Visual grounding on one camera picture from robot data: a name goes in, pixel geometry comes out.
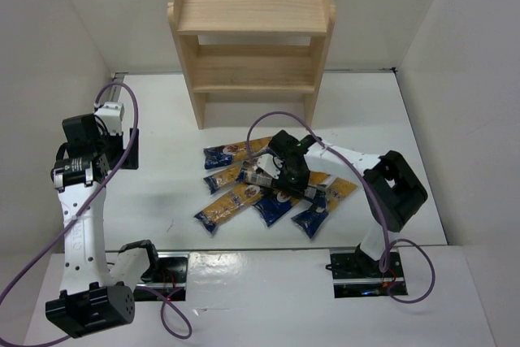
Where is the clear back spaghetti bag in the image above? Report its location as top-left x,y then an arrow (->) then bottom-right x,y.
237,159 -> 328,206

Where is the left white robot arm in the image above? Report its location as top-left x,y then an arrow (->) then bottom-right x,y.
45,108 -> 158,339

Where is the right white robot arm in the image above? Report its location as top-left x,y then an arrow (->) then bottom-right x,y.
257,130 -> 428,267

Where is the wooden three-tier shelf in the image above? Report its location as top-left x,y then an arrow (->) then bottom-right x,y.
167,0 -> 336,128

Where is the middle spaghetti bag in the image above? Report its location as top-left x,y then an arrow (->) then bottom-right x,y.
253,172 -> 330,228

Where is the far right spaghetti bag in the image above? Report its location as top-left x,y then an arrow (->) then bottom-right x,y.
292,176 -> 358,240

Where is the front left spaghetti bag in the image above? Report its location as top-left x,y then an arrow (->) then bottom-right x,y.
194,183 -> 263,236

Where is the top spaghetti bag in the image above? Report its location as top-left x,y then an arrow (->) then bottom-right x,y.
203,137 -> 271,170

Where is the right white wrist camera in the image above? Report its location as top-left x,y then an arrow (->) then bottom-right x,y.
254,154 -> 284,179

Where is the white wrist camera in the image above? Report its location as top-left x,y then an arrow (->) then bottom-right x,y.
254,154 -> 284,179
94,102 -> 125,136

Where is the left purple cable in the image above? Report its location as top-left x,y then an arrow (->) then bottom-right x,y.
0,83 -> 193,342

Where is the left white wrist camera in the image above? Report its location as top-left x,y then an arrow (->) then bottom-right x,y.
94,102 -> 125,136

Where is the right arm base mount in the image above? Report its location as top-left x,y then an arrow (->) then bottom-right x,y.
325,249 -> 408,298

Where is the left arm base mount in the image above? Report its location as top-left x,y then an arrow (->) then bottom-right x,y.
103,252 -> 191,303

